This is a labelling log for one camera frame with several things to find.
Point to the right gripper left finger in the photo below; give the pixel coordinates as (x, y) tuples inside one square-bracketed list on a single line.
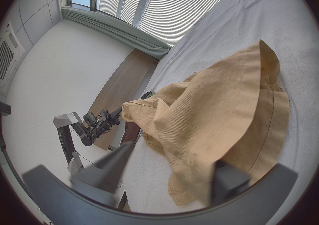
[(104, 174)]

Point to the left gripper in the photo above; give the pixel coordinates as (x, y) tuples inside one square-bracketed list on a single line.
[(106, 125)]

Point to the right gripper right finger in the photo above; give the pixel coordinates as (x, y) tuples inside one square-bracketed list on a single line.
[(228, 184)]

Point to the tan shorts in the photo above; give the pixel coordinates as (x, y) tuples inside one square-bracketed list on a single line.
[(211, 109)]

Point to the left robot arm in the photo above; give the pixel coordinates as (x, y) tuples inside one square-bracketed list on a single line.
[(66, 132)]

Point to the bed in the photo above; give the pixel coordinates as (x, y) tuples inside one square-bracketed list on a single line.
[(224, 20)]

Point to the brown shorts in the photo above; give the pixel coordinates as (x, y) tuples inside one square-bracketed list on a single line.
[(130, 132)]

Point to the dark grey garment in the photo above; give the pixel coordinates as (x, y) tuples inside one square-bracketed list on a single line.
[(144, 96)]

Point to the green garment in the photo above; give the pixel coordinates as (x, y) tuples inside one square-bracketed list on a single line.
[(150, 94)]

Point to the blue-green curtain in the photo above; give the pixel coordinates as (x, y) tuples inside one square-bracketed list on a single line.
[(119, 29)]

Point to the window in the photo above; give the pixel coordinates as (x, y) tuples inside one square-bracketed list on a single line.
[(154, 0)]

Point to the ceiling air conditioner unit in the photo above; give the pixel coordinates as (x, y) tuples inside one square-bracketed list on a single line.
[(8, 57)]

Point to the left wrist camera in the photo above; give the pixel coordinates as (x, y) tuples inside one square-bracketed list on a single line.
[(104, 114)]

